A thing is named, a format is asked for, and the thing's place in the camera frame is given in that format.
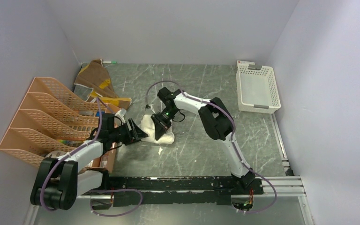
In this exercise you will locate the aluminium frame rails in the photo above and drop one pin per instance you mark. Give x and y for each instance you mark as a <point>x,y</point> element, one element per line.
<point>274,186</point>

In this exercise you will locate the orange compartment tray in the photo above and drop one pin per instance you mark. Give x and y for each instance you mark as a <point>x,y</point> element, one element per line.
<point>107,160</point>

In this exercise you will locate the white plastic basket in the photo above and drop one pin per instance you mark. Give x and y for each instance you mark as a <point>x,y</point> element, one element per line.
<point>256,88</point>

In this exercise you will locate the brown yellow cloth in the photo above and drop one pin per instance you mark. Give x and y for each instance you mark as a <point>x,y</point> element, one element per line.
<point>95,77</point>

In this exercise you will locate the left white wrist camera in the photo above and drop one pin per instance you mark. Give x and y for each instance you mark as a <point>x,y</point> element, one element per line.
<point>120,115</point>

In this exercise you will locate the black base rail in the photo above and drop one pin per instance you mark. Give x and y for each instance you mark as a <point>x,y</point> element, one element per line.
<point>175,190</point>

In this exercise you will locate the green tipped marker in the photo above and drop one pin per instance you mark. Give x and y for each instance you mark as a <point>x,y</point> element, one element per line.
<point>109,62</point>

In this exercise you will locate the orange file organizer rack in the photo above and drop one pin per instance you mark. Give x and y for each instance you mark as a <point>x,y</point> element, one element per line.
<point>48,114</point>

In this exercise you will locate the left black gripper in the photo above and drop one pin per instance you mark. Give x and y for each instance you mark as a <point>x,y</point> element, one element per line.
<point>133,135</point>

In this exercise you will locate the white patterned pouch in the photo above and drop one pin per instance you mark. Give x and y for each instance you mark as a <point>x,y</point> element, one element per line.
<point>55,154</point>

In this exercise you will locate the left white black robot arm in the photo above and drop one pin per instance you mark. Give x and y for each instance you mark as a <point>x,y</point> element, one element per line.
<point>60,181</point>

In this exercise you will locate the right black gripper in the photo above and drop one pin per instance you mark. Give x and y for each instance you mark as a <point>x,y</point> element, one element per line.
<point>161,127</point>

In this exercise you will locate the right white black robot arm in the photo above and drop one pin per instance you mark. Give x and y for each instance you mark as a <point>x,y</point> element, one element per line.
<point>217,122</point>

